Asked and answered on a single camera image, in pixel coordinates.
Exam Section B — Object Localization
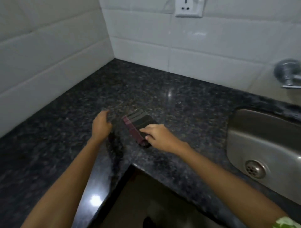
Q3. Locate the person's right hand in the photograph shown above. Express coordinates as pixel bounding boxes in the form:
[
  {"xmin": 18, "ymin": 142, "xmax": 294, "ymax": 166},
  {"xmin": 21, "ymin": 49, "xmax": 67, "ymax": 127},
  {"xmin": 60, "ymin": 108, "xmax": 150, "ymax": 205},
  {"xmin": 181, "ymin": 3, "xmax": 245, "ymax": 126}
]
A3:
[{"xmin": 139, "ymin": 124, "xmax": 191, "ymax": 155}]

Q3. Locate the chrome wall tap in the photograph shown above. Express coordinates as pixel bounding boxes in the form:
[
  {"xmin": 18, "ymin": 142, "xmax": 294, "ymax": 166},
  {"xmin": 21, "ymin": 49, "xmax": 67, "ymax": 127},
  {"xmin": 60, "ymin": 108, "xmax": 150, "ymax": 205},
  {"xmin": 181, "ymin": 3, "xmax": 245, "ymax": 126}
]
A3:
[{"xmin": 273, "ymin": 59, "xmax": 301, "ymax": 90}]

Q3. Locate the person's left forearm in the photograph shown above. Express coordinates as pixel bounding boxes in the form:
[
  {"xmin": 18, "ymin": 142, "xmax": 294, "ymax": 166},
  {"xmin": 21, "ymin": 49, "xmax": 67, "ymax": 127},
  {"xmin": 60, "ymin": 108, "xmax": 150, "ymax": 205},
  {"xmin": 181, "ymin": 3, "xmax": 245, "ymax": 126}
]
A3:
[{"xmin": 21, "ymin": 137, "xmax": 109, "ymax": 228}]

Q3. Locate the green patterned sleeve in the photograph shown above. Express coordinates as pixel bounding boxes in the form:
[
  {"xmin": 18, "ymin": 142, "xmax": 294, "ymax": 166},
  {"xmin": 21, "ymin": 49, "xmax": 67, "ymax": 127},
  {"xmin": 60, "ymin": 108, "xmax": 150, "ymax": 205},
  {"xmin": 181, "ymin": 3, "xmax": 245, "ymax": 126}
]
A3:
[{"xmin": 272, "ymin": 216, "xmax": 301, "ymax": 228}]

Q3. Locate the white wall socket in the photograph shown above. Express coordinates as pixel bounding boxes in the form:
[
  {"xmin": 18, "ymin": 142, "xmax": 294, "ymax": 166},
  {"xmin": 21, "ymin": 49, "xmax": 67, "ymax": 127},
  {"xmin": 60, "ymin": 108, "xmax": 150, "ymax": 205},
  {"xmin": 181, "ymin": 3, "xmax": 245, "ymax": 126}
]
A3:
[{"xmin": 175, "ymin": 0, "xmax": 205, "ymax": 18}]

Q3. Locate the sink drain strainer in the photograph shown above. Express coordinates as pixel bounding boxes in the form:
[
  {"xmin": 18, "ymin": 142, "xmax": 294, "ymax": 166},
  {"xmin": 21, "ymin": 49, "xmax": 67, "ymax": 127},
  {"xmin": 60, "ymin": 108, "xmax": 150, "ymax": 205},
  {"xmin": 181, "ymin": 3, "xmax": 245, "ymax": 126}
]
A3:
[{"xmin": 245, "ymin": 160, "xmax": 267, "ymax": 179}]

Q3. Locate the person's right forearm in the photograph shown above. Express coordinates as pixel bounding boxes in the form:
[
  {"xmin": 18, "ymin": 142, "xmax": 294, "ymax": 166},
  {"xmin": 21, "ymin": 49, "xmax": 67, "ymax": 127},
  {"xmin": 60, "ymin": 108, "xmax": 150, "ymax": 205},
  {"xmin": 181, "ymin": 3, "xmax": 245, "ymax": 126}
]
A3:
[{"xmin": 177, "ymin": 143, "xmax": 290, "ymax": 228}]

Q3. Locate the stainless steel sink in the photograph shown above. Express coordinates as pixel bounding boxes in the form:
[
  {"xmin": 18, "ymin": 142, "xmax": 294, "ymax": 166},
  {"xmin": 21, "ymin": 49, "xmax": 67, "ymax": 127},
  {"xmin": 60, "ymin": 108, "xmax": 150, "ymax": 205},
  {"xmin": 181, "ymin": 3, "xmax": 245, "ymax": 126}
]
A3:
[{"xmin": 226, "ymin": 108, "xmax": 301, "ymax": 205}]

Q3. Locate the dark striped cloth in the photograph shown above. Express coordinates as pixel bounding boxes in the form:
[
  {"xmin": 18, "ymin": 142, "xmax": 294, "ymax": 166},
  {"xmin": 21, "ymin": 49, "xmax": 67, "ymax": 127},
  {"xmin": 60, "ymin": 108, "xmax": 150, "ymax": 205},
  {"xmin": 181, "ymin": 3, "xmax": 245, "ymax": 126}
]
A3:
[{"xmin": 111, "ymin": 109, "xmax": 159, "ymax": 148}]

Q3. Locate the person's left hand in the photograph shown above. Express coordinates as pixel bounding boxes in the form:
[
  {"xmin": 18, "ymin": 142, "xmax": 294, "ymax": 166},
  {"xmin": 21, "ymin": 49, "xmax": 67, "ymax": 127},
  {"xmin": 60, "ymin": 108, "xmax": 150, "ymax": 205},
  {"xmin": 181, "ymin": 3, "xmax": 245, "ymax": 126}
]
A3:
[{"xmin": 91, "ymin": 110, "xmax": 113, "ymax": 143}]

